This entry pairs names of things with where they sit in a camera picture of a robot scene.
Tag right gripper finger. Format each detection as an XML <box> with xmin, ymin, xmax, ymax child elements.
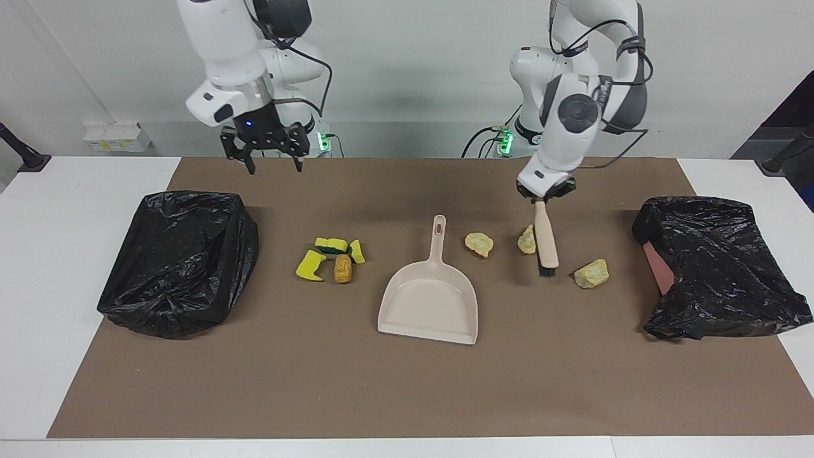
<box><xmin>219</xmin><ymin>126</ymin><xmax>257</xmax><ymax>176</ymax></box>
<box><xmin>280</xmin><ymin>122</ymin><xmax>311</xmax><ymax>173</ymax></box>

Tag beige hand brush black bristles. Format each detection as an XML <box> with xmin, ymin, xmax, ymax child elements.
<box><xmin>533</xmin><ymin>200</ymin><xmax>560</xmax><ymax>277</ymax></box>

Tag yellow ridged sponge piece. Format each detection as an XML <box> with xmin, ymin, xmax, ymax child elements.
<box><xmin>296</xmin><ymin>250</ymin><xmax>327</xmax><ymax>281</ymax></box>

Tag beige plastic dustpan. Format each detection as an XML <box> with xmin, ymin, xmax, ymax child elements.
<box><xmin>378</xmin><ymin>214</ymin><xmax>479</xmax><ymax>345</ymax></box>

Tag pink bin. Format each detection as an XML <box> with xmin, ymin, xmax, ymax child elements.
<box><xmin>642</xmin><ymin>242</ymin><xmax>678</xmax><ymax>295</ymax></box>

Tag black trash bag bin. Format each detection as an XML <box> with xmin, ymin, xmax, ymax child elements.
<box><xmin>97</xmin><ymin>190</ymin><xmax>259</xmax><ymax>339</ymax></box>

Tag black trash bag over pink bin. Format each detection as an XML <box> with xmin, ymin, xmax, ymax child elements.
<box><xmin>631</xmin><ymin>196</ymin><xmax>813</xmax><ymax>341</ymax></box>

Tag black stand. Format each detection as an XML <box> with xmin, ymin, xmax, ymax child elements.
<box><xmin>761</xmin><ymin>124</ymin><xmax>814</xmax><ymax>174</ymax></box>
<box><xmin>0</xmin><ymin>122</ymin><xmax>52</xmax><ymax>172</ymax></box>

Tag brown table mat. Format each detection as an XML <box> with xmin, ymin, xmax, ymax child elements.
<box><xmin>46</xmin><ymin>157</ymin><xmax>814</xmax><ymax>440</ymax></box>

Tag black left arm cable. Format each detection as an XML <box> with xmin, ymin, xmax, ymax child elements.
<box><xmin>548</xmin><ymin>0</ymin><xmax>652</xmax><ymax>170</ymax></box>

